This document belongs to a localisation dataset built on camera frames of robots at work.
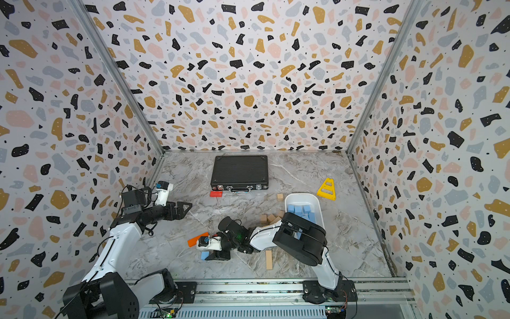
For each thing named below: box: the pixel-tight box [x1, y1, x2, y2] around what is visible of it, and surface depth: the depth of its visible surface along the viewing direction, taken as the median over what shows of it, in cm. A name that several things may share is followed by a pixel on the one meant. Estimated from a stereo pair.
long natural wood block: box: [265, 249, 273, 270], surface depth 83 cm
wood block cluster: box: [259, 210, 286, 225], surface depth 94 cm
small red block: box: [209, 190, 223, 198], surface depth 105 cm
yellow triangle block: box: [316, 177, 337, 201], surface depth 105 cm
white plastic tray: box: [284, 192, 327, 231], surface depth 97 cm
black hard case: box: [210, 155, 269, 194], surface depth 105 cm
